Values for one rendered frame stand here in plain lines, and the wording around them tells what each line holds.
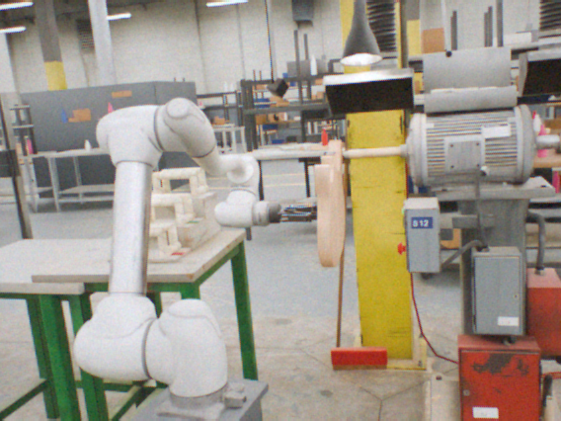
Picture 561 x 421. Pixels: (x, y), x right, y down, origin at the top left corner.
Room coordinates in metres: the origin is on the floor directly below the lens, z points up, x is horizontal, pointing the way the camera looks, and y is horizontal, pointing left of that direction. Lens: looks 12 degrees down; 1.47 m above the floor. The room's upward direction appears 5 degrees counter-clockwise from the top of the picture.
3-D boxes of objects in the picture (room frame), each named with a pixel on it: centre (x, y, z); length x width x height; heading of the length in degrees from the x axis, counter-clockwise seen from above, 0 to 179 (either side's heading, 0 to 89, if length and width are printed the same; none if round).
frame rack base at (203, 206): (2.34, 0.43, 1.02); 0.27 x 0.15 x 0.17; 75
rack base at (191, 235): (2.20, 0.48, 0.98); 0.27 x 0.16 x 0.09; 75
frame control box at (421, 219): (1.70, -0.49, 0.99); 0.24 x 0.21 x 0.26; 75
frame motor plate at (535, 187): (1.90, -0.70, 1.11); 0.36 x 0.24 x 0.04; 75
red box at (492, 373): (1.74, -0.66, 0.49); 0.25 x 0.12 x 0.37; 75
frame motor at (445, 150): (1.91, -0.63, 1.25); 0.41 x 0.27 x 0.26; 75
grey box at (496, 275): (1.75, -0.66, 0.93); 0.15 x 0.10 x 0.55; 75
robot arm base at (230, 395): (1.37, 0.25, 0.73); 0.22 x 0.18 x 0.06; 67
